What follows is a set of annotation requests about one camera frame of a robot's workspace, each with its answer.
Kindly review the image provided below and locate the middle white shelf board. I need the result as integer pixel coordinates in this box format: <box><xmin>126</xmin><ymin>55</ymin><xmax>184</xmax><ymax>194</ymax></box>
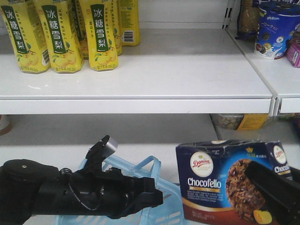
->
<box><xmin>0</xmin><ymin>113</ymin><xmax>220</xmax><ymax>165</ymax></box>

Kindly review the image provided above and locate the white shelf board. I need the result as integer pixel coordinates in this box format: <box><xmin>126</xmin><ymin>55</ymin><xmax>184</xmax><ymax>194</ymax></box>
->
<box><xmin>0</xmin><ymin>113</ymin><xmax>220</xmax><ymax>165</ymax></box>
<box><xmin>226</xmin><ymin>29</ymin><xmax>300</xmax><ymax>116</ymax></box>
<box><xmin>0</xmin><ymin>29</ymin><xmax>275</xmax><ymax>114</ymax></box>

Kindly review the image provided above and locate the upper white shelf board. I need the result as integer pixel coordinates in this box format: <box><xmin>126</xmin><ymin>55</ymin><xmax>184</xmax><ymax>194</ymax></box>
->
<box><xmin>0</xmin><ymin>29</ymin><xmax>275</xmax><ymax>114</ymax></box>

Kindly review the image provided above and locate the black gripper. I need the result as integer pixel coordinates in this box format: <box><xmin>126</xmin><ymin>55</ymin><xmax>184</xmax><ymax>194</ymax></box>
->
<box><xmin>68</xmin><ymin>167</ymin><xmax>163</xmax><ymax>218</ymax></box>

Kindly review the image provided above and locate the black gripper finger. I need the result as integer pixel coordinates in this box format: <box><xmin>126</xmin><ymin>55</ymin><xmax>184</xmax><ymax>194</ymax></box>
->
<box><xmin>245</xmin><ymin>161</ymin><xmax>300</xmax><ymax>225</ymax></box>

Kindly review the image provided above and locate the pink snack box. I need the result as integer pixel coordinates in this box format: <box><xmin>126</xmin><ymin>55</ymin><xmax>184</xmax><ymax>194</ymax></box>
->
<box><xmin>285</xmin><ymin>32</ymin><xmax>300</xmax><ymax>68</ymax></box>

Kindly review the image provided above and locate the light blue plastic basket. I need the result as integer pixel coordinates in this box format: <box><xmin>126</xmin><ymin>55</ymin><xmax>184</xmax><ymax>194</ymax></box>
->
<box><xmin>54</xmin><ymin>155</ymin><xmax>185</xmax><ymax>225</ymax></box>

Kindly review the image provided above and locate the blue chocolate cookie box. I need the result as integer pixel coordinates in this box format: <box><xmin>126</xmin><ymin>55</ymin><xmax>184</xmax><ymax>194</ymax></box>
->
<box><xmin>176</xmin><ymin>140</ymin><xmax>292</xmax><ymax>225</ymax></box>

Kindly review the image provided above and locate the yellow pear drink bottle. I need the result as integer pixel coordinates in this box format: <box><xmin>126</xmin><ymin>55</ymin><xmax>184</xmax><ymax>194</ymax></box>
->
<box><xmin>0</xmin><ymin>0</ymin><xmax>50</xmax><ymax>74</ymax></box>
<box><xmin>33</xmin><ymin>0</ymin><xmax>84</xmax><ymax>73</ymax></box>
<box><xmin>79</xmin><ymin>0</ymin><xmax>119</xmax><ymax>72</ymax></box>

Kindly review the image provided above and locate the clear nut snack box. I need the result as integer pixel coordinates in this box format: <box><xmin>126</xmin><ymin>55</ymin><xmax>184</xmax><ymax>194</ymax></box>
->
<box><xmin>211</xmin><ymin>113</ymin><xmax>270</xmax><ymax>131</ymax></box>

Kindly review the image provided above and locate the right white shelf board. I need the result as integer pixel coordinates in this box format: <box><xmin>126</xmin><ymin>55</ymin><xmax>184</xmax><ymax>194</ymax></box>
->
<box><xmin>226</xmin><ymin>29</ymin><xmax>300</xmax><ymax>116</ymax></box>

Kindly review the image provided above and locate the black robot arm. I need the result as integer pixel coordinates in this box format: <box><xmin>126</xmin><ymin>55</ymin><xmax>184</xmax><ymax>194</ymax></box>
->
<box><xmin>0</xmin><ymin>159</ymin><xmax>163</xmax><ymax>225</ymax></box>

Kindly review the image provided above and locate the blue white cookie tub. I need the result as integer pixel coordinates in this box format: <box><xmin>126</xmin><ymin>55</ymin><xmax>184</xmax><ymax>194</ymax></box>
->
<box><xmin>254</xmin><ymin>1</ymin><xmax>300</xmax><ymax>60</ymax></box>

